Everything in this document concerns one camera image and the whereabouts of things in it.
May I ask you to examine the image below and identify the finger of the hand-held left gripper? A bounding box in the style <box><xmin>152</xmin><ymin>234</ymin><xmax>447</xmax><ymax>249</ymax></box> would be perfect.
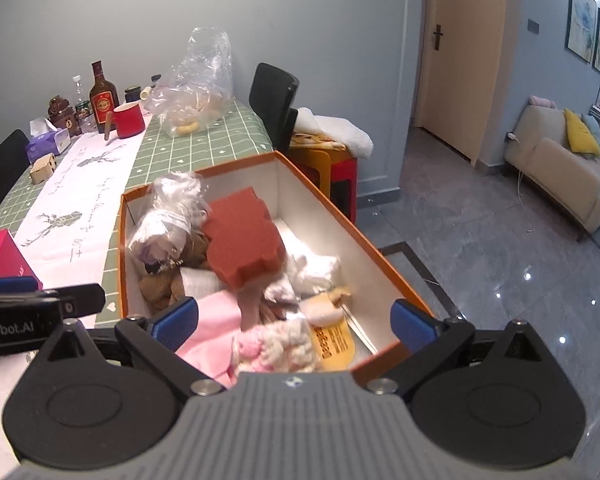
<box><xmin>0</xmin><ymin>276</ymin><xmax>44</xmax><ymax>295</ymax></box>
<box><xmin>0</xmin><ymin>283</ymin><xmax>107</xmax><ymax>318</ymax></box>

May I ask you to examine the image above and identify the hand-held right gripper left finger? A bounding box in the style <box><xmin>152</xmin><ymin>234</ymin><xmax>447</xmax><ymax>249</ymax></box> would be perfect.
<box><xmin>30</xmin><ymin>296</ymin><xmax>227</xmax><ymax>396</ymax></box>

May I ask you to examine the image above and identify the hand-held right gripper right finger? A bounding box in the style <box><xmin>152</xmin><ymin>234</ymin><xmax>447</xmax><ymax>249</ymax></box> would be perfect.
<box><xmin>364</xmin><ymin>298</ymin><xmax>567</xmax><ymax>396</ymax></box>

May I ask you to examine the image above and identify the pink cloth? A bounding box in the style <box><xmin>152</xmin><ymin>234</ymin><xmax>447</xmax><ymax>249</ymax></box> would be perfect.
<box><xmin>175</xmin><ymin>289</ymin><xmax>262</xmax><ymax>389</ymax></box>

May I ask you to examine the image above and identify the brown plush toy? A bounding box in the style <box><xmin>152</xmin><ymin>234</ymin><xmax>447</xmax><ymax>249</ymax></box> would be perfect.
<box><xmin>139</xmin><ymin>231</ymin><xmax>214</xmax><ymax>314</ymax></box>

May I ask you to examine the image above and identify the yellow snack packet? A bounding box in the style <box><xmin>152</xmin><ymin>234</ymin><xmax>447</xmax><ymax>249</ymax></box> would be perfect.
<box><xmin>299</xmin><ymin>285</ymin><xmax>379</xmax><ymax>374</ymax></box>

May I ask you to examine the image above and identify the clear bubble wrap bag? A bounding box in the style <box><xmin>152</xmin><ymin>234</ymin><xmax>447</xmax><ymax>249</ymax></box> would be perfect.
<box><xmin>128</xmin><ymin>207</ymin><xmax>194</xmax><ymax>267</ymax></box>

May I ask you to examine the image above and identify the red-brown sponge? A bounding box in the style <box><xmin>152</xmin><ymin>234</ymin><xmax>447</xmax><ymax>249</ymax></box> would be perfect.
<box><xmin>199</xmin><ymin>185</ymin><xmax>287</xmax><ymax>292</ymax></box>

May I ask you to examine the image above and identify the pink white crochet bouquet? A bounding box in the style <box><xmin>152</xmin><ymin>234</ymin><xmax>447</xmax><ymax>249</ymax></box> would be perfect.
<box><xmin>231</xmin><ymin>319</ymin><xmax>322</xmax><ymax>375</ymax></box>

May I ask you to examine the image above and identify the orange cardboard box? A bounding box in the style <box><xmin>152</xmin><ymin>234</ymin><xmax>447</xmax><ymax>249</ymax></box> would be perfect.
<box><xmin>118</xmin><ymin>149</ymin><xmax>437</xmax><ymax>392</ymax></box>

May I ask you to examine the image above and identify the magenta box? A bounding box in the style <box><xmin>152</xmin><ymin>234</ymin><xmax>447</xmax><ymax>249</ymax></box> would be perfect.
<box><xmin>0</xmin><ymin>228</ymin><xmax>44</xmax><ymax>281</ymax></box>

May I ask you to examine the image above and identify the black chair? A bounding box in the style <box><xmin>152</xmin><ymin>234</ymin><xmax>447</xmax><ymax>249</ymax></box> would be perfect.
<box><xmin>0</xmin><ymin>128</ymin><xmax>31</xmax><ymax>224</ymax></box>
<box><xmin>248</xmin><ymin>62</ymin><xmax>301</xmax><ymax>149</ymax></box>

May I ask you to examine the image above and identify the small wooden box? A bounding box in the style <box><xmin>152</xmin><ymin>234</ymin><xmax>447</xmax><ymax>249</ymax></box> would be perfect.
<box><xmin>28</xmin><ymin>153</ymin><xmax>58</xmax><ymax>185</ymax></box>

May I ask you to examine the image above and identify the purple tissue box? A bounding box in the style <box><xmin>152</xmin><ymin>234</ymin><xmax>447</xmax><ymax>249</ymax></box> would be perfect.
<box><xmin>24</xmin><ymin>117</ymin><xmax>72</xmax><ymax>165</ymax></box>

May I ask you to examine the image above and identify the red orange stool stack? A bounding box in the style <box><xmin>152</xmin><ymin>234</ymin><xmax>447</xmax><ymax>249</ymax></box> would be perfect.
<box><xmin>287</xmin><ymin>145</ymin><xmax>359</xmax><ymax>224</ymax></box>

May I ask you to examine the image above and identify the brown bear figurine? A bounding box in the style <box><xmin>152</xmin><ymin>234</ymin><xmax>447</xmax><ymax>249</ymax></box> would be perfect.
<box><xmin>47</xmin><ymin>94</ymin><xmax>81</xmax><ymax>139</ymax></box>

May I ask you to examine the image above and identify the red mug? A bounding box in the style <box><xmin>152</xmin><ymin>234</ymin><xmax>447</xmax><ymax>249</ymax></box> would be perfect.
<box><xmin>103</xmin><ymin>101</ymin><xmax>146</xmax><ymax>144</ymax></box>

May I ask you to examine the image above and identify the clear water bottle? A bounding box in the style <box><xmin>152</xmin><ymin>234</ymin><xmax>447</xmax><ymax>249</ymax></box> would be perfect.
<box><xmin>71</xmin><ymin>74</ymin><xmax>96</xmax><ymax>134</ymax></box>

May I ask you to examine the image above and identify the brown liquor bottle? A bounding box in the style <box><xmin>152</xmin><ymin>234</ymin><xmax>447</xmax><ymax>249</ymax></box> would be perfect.
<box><xmin>88</xmin><ymin>60</ymin><xmax>120</xmax><ymax>127</ymax></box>

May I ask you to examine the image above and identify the beige sofa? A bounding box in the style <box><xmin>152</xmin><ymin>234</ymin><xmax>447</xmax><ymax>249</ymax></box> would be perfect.
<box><xmin>503</xmin><ymin>104</ymin><xmax>600</xmax><ymax>244</ymax></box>

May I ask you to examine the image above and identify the tan bag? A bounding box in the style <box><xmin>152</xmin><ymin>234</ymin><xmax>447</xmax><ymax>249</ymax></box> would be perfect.
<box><xmin>289</xmin><ymin>132</ymin><xmax>349</xmax><ymax>152</ymax></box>

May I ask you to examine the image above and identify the white towel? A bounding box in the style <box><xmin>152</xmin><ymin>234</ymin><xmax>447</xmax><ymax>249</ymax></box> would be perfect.
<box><xmin>292</xmin><ymin>106</ymin><xmax>375</xmax><ymax>159</ymax></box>

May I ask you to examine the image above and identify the clear plastic bag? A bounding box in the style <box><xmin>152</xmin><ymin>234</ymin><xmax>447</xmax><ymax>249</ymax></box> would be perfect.
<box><xmin>143</xmin><ymin>27</ymin><xmax>235</xmax><ymax>137</ymax></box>

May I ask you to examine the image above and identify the yellow pillow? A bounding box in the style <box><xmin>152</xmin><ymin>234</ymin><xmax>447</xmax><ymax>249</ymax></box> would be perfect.
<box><xmin>563</xmin><ymin>108</ymin><xmax>600</xmax><ymax>157</ymax></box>

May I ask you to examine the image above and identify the beige door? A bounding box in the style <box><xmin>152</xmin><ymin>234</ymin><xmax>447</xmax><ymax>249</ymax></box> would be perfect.
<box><xmin>412</xmin><ymin>0</ymin><xmax>509</xmax><ymax>169</ymax></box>

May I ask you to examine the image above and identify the light blue pillow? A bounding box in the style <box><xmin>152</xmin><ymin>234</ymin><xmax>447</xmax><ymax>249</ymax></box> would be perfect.
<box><xmin>582</xmin><ymin>113</ymin><xmax>600</xmax><ymax>147</ymax></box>

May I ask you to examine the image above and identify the white cable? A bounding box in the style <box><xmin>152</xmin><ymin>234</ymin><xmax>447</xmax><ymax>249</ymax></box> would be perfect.
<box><xmin>507</xmin><ymin>132</ymin><xmax>537</xmax><ymax>234</ymax></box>

